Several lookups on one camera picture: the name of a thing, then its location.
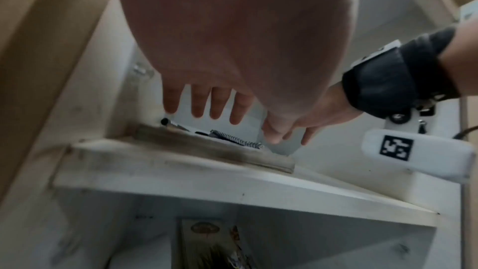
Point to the person's left hand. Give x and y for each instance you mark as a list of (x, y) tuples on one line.
[(231, 31)]

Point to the person's right hand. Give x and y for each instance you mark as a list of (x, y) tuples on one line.
[(332, 108)]

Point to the beige wooden cabinet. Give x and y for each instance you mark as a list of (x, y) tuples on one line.
[(336, 203)]

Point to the light blue spiral notebook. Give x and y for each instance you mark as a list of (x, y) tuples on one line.
[(235, 139)]

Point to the silver black pen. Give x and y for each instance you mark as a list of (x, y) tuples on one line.
[(172, 123)]

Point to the person's right forearm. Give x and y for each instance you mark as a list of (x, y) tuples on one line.
[(463, 55)]

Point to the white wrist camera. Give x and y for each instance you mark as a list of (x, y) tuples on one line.
[(440, 158)]

